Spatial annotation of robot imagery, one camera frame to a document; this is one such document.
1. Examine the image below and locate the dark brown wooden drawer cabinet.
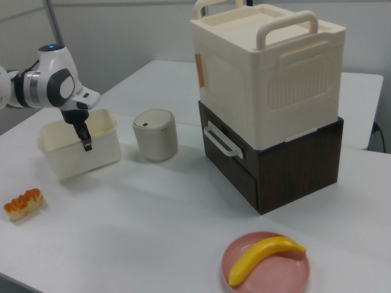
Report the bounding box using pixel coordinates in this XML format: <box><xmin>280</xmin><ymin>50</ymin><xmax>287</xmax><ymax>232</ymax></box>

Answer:
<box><xmin>197</xmin><ymin>100</ymin><xmax>345</xmax><ymax>216</ymax></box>

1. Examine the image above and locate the pink plate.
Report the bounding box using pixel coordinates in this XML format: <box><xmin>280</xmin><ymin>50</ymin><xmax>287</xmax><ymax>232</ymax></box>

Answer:
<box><xmin>221</xmin><ymin>231</ymin><xmax>312</xmax><ymax>293</ymax></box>

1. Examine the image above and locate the small beige lidded bin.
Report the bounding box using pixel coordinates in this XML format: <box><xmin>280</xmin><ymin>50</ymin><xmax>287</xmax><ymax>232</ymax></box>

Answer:
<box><xmin>132</xmin><ymin>109</ymin><xmax>178</xmax><ymax>162</ymax></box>

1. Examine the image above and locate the yellow toy banana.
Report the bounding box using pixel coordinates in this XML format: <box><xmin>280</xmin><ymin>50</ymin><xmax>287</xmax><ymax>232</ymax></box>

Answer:
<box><xmin>228</xmin><ymin>236</ymin><xmax>307</xmax><ymax>287</ymax></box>

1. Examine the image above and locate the orange bread slice toy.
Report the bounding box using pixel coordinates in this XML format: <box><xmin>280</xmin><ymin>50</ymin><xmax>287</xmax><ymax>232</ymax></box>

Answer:
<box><xmin>3</xmin><ymin>188</ymin><xmax>45</xmax><ymax>221</ymax></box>

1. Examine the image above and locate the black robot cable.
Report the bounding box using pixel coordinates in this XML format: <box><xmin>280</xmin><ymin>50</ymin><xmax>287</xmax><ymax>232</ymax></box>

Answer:
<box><xmin>10</xmin><ymin>60</ymin><xmax>41</xmax><ymax>82</ymax></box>

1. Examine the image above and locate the black wall cable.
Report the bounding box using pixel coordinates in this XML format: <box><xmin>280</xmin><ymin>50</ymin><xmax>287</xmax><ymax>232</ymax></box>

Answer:
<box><xmin>371</xmin><ymin>121</ymin><xmax>386</xmax><ymax>153</ymax></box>

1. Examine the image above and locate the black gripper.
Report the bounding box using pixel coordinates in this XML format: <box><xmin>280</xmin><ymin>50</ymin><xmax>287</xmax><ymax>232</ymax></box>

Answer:
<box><xmin>60</xmin><ymin>108</ymin><xmax>93</xmax><ymax>153</ymax></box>

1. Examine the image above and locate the white plastic box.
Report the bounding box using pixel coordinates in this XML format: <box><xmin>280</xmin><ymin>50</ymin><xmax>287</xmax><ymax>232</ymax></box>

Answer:
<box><xmin>37</xmin><ymin>109</ymin><xmax>122</xmax><ymax>183</ymax></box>

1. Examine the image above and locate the cream storage box with handles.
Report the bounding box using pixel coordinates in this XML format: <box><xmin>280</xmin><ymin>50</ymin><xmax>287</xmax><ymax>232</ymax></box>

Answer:
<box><xmin>189</xmin><ymin>0</ymin><xmax>346</xmax><ymax>150</ymax></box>

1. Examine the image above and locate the translucent white drawer handle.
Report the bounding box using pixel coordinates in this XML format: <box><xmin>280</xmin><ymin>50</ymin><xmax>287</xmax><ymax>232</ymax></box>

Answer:
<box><xmin>203</xmin><ymin>120</ymin><xmax>245</xmax><ymax>159</ymax></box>

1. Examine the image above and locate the orange latch strip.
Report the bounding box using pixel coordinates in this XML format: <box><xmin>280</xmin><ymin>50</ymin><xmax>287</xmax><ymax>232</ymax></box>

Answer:
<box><xmin>195</xmin><ymin>53</ymin><xmax>205</xmax><ymax>89</ymax></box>

